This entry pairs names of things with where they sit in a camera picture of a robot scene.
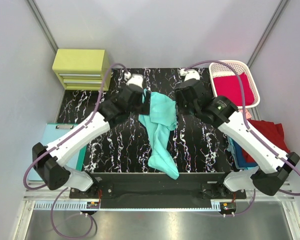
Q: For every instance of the pink paper card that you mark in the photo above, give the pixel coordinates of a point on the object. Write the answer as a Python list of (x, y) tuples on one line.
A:
[(247, 114)]

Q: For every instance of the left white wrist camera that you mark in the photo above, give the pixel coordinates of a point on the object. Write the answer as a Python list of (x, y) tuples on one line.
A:
[(134, 79)]

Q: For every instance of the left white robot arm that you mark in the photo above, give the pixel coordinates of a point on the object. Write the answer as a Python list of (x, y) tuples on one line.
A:
[(50, 161)]

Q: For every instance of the dark red folded shirt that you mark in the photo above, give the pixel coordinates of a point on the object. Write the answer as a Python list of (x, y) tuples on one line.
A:
[(274, 132)]

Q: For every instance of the white plastic laundry basket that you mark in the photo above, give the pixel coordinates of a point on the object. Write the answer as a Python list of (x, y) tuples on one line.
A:
[(217, 70)]

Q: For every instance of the yellow drawer cabinet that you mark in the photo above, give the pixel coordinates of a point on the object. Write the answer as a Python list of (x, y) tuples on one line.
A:
[(82, 69)]

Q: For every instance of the teal t shirt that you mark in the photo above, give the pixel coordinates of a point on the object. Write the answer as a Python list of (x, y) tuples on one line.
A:
[(159, 123)]

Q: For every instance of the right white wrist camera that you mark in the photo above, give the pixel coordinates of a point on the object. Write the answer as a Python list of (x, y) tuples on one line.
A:
[(189, 74)]

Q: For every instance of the magenta shirt in basket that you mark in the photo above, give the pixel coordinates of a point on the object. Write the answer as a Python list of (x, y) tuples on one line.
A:
[(229, 87)]

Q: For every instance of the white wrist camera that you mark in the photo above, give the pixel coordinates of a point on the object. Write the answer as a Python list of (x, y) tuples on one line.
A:
[(134, 79), (189, 74)]

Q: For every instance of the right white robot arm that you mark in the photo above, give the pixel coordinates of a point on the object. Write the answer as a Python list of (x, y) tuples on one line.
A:
[(273, 164)]

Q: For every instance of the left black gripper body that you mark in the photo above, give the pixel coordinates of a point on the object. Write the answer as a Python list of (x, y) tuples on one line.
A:
[(145, 102)]

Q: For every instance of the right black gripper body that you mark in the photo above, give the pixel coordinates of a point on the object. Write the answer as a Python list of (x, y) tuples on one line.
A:
[(181, 102)]

